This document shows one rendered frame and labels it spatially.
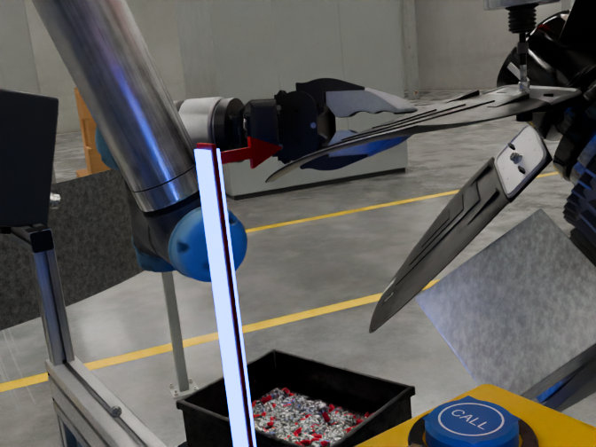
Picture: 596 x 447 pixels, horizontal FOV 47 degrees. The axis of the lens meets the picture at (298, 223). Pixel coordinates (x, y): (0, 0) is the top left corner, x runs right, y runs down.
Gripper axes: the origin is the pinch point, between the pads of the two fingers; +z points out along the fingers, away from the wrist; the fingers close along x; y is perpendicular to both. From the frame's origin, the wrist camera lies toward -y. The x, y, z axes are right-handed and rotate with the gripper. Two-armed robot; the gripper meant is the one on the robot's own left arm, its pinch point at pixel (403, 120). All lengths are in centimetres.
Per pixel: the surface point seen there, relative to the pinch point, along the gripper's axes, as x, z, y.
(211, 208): 5.8, -9.5, -24.2
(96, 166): 22, -486, 631
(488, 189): 8.2, 7.1, 13.0
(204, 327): 93, -147, 233
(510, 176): 6.8, 9.6, 12.1
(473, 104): -1.0, 7.0, -3.3
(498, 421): 13.7, 10.8, -38.8
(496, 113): 0.1, 9.3, -8.8
